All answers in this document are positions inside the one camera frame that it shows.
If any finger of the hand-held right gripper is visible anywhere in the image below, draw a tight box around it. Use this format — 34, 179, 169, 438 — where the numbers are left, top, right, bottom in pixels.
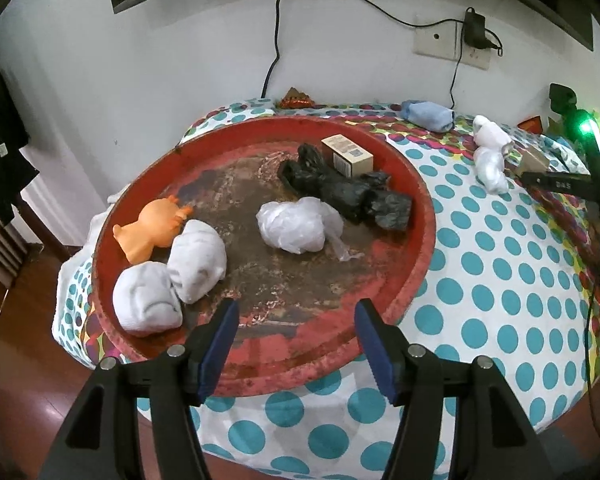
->
519, 170, 600, 198

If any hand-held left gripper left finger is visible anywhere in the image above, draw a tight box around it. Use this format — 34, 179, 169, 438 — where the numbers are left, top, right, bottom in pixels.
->
40, 299, 241, 480

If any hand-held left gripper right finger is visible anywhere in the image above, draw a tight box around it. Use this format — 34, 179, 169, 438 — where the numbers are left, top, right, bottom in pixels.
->
354, 299, 556, 480

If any small beige cardboard box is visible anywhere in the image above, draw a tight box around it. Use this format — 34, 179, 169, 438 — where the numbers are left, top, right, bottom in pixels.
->
515, 147, 551, 176

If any round red tray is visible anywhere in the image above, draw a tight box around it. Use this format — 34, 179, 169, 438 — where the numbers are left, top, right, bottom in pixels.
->
91, 115, 438, 398

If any white ribbed sock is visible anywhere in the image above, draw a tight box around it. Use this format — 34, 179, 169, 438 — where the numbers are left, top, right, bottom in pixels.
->
166, 219, 228, 305

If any orange rubber duck toy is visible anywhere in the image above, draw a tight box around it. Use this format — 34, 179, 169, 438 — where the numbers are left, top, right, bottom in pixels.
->
112, 196, 193, 265

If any white plastic bag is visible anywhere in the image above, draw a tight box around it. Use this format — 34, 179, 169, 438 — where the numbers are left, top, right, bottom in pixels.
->
256, 196, 363, 262

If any black plastic bag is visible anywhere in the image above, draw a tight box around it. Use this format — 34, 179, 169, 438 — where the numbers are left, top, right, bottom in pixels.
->
276, 143, 413, 232

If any brown cardboard box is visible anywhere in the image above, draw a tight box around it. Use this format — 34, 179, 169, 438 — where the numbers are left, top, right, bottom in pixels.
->
321, 134, 374, 177

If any blue sock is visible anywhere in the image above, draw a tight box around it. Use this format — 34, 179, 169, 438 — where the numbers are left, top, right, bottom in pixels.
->
399, 100, 456, 133

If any black charger adapter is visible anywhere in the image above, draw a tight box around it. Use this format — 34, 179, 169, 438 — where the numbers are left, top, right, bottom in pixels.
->
462, 7, 487, 51

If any orange wrapper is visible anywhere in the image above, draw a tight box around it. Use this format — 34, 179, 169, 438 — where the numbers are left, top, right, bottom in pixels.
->
280, 86, 315, 109

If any black charger cable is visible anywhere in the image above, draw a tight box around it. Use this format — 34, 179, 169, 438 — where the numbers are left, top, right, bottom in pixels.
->
447, 50, 464, 111

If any black plug with cable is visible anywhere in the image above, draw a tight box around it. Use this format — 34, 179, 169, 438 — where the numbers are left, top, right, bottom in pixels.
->
484, 30, 504, 59

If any white wall socket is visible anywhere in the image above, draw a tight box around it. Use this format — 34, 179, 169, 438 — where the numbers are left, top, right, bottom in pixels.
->
412, 15, 493, 72

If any black television power cable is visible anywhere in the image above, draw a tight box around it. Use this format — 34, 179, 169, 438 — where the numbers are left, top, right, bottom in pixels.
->
261, 0, 296, 99

